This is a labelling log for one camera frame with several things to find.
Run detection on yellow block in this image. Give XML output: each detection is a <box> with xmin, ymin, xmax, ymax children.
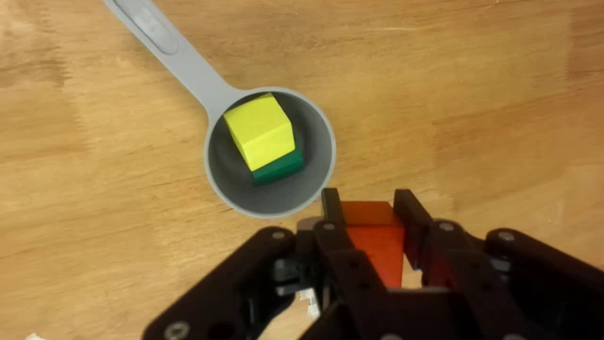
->
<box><xmin>225</xmin><ymin>95</ymin><xmax>291</xmax><ymax>170</ymax></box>

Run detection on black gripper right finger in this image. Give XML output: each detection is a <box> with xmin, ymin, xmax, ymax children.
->
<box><xmin>393</xmin><ymin>189</ymin><xmax>538</xmax><ymax>340</ymax></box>

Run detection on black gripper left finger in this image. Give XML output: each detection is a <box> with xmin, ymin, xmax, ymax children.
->
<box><xmin>300</xmin><ymin>189</ymin><xmax>387</xmax><ymax>340</ymax></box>

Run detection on gray measuring cup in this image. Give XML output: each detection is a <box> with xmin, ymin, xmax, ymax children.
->
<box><xmin>104</xmin><ymin>0</ymin><xmax>336</xmax><ymax>219</ymax></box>

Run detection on red block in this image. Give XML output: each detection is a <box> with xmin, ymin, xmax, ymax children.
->
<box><xmin>344</xmin><ymin>201</ymin><xmax>404</xmax><ymax>287</ymax></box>

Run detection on green block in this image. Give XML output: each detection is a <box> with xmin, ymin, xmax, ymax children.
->
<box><xmin>251</xmin><ymin>123</ymin><xmax>306</xmax><ymax>184</ymax></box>

